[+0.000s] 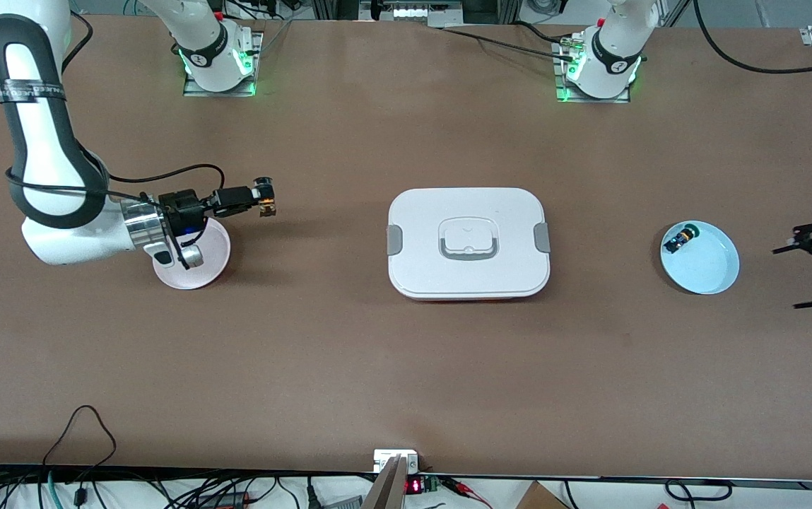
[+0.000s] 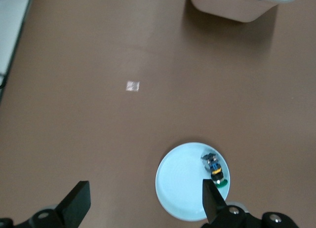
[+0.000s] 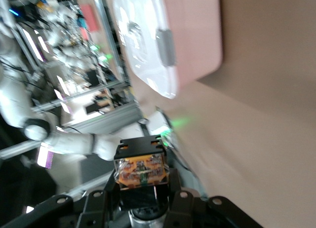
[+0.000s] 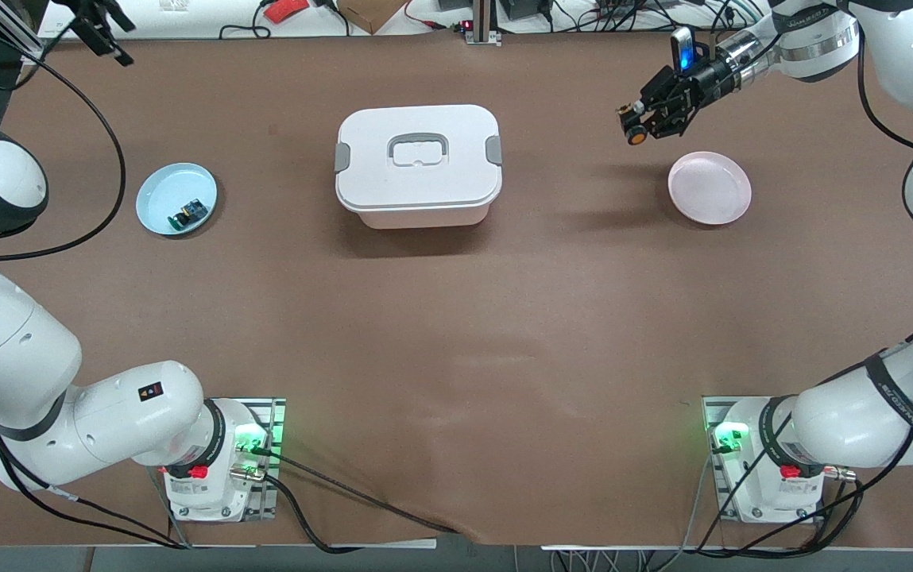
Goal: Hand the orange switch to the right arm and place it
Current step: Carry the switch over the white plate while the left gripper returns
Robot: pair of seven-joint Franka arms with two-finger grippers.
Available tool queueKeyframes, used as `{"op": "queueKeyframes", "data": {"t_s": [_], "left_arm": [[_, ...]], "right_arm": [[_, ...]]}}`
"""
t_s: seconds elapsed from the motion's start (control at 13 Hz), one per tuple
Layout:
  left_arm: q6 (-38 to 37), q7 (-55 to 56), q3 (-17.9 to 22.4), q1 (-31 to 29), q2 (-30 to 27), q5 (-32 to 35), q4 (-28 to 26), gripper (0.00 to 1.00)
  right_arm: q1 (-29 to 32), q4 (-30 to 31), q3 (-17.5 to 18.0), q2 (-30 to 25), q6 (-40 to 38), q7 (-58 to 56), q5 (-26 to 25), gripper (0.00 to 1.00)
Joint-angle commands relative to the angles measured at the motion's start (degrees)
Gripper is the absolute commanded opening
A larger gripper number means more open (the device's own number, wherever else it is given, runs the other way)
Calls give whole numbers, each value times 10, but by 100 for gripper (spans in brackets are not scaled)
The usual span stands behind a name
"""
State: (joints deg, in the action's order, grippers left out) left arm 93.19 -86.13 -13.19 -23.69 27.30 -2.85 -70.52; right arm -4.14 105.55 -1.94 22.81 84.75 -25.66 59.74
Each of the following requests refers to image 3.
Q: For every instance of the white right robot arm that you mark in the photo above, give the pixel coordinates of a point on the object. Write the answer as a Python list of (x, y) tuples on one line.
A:
[(71, 141)]

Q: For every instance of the aluminium frame post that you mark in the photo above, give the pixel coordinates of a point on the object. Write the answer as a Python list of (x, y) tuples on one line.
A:
[(108, 35)]

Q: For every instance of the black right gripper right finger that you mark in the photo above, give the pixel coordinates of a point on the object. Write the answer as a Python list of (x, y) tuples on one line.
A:
[(187, 210)]

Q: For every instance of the white lidded storage container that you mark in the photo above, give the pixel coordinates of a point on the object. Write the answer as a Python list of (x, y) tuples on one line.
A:
[(192, 40)]

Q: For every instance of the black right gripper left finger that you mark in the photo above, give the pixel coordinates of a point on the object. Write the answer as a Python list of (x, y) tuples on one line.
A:
[(93, 210)]

